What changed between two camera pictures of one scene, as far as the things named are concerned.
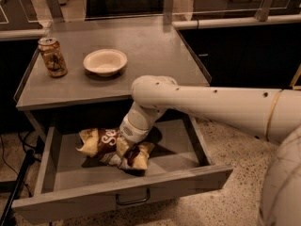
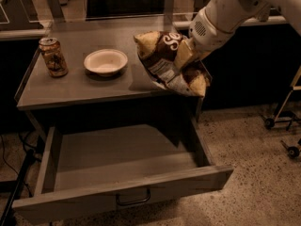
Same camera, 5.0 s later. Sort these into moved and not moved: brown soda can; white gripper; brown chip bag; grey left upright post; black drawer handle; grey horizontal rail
Moved: brown chip bag; white gripper
Not moved: brown soda can; grey left upright post; black drawer handle; grey horizontal rail
